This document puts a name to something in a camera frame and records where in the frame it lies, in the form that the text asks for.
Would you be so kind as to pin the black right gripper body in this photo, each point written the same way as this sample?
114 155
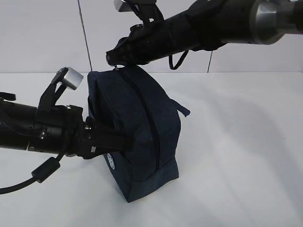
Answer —
147 44

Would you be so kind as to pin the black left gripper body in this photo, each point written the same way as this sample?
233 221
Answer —
63 133

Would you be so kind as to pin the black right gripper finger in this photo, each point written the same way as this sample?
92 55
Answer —
123 54

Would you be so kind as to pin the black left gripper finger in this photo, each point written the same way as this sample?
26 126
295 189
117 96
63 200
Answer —
94 150
104 136

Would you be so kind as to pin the dark navy zippered lunch bag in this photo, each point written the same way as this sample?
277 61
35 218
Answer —
131 101

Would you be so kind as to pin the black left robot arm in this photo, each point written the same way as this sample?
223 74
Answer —
17 123

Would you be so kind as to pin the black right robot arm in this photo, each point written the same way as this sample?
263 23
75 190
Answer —
206 25

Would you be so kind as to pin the silver wrist camera on right gripper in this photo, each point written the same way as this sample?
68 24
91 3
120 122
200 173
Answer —
146 10

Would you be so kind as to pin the silver wrist camera on gripper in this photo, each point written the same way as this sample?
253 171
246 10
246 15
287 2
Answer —
65 78
146 10

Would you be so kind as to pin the silver wrist camera on left gripper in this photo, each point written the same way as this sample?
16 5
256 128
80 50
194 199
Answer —
65 78

